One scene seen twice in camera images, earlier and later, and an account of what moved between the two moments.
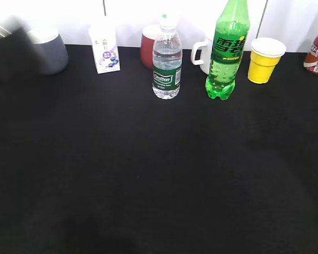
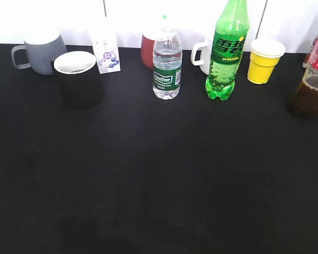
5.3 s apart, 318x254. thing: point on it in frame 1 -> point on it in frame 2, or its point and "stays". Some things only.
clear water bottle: x=167 y=58 stays
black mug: x=15 y=59 -> x=80 y=83
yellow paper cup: x=266 y=53 stays
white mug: x=205 y=45 stays
